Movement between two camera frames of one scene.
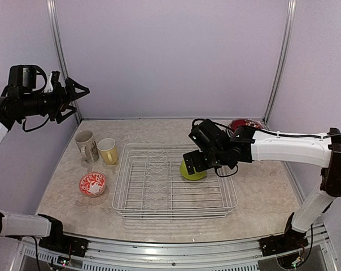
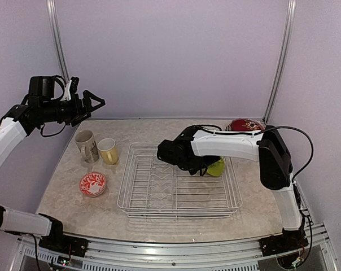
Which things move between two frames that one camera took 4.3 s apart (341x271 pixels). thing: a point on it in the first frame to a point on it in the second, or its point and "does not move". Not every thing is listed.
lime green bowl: (184, 172) to (217, 169)
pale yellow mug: (107, 148) does not move
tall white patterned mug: (85, 141) does not move
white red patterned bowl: (92, 184) does not move
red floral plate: (236, 123) does not move
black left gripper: (62, 99) to (77, 109)
